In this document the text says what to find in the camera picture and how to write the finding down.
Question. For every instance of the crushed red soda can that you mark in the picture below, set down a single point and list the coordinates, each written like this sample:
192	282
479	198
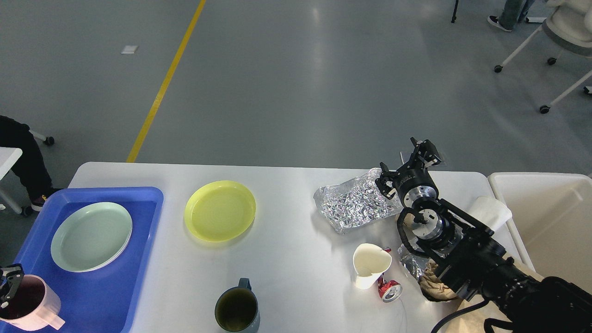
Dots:
389	290

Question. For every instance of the blue plastic tray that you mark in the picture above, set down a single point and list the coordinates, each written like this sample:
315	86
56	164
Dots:
103	300

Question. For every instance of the white crumpled napkin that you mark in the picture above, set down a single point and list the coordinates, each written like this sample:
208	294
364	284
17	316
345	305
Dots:
490	211

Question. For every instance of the grey-blue mug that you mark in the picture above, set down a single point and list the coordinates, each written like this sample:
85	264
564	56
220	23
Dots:
237	309

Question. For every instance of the person in black clothes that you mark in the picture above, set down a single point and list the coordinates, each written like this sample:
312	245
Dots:
30	167

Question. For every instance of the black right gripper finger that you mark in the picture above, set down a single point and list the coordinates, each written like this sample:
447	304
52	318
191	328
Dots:
424	156
385	181

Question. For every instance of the large crumpled aluminium foil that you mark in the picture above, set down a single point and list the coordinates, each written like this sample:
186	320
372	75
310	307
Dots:
355	203

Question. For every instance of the yellow plastic plate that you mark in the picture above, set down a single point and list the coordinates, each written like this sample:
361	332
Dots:
220	211

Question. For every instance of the pink mug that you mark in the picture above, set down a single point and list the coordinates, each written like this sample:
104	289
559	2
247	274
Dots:
34	307

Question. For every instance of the crushed white paper cup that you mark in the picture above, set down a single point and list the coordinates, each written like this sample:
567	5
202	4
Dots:
369	262

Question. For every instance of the person in jeans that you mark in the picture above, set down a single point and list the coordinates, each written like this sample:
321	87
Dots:
514	11

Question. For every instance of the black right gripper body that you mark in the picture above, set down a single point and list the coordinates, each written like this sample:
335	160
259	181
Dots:
412	185

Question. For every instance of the crumpled brown paper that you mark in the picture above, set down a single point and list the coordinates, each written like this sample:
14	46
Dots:
433	287

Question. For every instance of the pale green plate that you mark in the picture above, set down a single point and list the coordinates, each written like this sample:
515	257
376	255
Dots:
92	237

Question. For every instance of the white rolling chair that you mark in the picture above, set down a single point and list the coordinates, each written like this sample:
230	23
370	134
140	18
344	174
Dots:
569	27

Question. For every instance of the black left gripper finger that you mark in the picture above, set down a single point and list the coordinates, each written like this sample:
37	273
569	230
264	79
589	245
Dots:
11	279

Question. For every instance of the black stand leg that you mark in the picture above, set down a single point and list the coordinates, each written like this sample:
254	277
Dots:
454	13

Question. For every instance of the white side table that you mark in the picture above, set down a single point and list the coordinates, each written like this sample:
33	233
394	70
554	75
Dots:
8	157

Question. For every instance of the white plastic bin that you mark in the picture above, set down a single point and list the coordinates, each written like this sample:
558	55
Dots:
551	222

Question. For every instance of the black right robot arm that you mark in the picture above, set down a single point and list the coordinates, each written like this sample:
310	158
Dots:
469	260

